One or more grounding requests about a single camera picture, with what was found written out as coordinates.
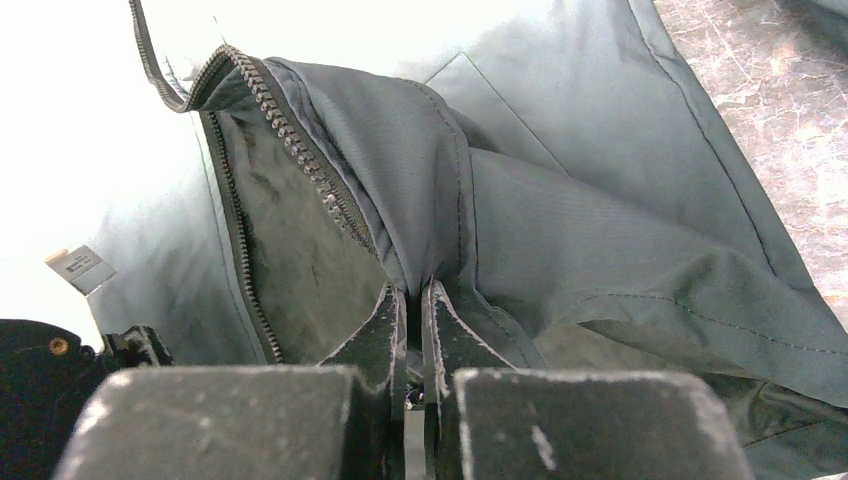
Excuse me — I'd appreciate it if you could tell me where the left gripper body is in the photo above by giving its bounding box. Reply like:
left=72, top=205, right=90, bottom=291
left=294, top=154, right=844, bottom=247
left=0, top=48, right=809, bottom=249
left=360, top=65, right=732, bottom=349
left=1, top=319, right=174, bottom=479

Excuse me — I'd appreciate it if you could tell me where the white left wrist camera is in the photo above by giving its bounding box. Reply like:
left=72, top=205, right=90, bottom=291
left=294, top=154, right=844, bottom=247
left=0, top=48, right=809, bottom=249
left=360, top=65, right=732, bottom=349
left=1, top=245, right=116, bottom=353

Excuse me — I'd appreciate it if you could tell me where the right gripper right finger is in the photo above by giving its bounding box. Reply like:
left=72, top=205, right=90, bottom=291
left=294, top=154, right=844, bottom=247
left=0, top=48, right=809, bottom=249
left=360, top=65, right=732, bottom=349
left=421, top=280, right=753, bottom=479

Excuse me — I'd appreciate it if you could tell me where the grey gradient hooded jacket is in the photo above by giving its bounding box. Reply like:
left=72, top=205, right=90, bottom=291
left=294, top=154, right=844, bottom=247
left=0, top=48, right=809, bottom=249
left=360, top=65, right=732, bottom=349
left=86, top=0, right=848, bottom=480

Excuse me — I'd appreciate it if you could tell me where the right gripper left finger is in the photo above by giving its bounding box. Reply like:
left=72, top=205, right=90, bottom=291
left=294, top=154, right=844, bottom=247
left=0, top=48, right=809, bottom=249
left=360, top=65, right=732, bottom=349
left=55, top=285, right=406, bottom=479

